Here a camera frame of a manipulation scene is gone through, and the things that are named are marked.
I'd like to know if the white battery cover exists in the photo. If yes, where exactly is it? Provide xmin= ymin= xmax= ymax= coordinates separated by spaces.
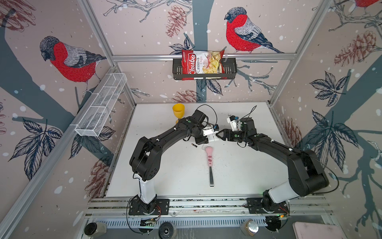
xmin=202 ymin=144 xmax=210 ymax=150

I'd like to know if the white remote control with buttons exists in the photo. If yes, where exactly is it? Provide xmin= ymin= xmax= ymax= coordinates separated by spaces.
xmin=207 ymin=133 xmax=220 ymax=143

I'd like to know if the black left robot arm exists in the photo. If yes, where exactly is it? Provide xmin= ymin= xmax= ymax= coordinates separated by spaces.
xmin=128 ymin=110 xmax=209 ymax=216

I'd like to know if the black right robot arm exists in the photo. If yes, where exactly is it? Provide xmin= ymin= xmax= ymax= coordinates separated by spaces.
xmin=216 ymin=117 xmax=329 ymax=213

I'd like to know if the yellow plastic goblet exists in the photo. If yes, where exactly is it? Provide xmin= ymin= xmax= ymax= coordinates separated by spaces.
xmin=172 ymin=103 xmax=185 ymax=123

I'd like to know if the red cassava chips bag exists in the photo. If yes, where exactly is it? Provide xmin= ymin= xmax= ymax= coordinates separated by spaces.
xmin=182 ymin=50 xmax=225 ymax=75

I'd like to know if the silver metal can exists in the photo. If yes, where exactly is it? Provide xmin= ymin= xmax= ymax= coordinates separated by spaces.
xmin=240 ymin=219 xmax=259 ymax=237

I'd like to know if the black round speaker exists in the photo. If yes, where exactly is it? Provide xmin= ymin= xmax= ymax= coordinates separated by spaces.
xmin=158 ymin=222 xmax=177 ymax=239

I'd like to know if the pink pad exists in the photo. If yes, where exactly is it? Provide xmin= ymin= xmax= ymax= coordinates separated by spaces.
xmin=293 ymin=222 xmax=347 ymax=239

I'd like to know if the grey cylinder with black cap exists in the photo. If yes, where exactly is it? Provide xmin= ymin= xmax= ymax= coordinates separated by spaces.
xmin=84 ymin=222 xmax=107 ymax=237

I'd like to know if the black wall basket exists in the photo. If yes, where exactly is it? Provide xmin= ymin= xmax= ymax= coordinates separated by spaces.
xmin=173 ymin=58 xmax=237 ymax=80

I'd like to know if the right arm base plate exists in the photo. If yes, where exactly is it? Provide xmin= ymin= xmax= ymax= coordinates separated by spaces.
xmin=244 ymin=198 xmax=289 ymax=215

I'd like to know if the aluminium mounting rail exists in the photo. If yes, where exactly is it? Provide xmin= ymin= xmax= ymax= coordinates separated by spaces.
xmin=84 ymin=195 xmax=335 ymax=229

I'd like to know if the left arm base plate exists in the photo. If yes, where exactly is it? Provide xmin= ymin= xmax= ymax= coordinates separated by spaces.
xmin=128 ymin=198 xmax=170 ymax=216

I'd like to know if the white wire mesh shelf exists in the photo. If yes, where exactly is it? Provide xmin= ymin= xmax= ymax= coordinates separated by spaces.
xmin=75 ymin=73 xmax=127 ymax=137

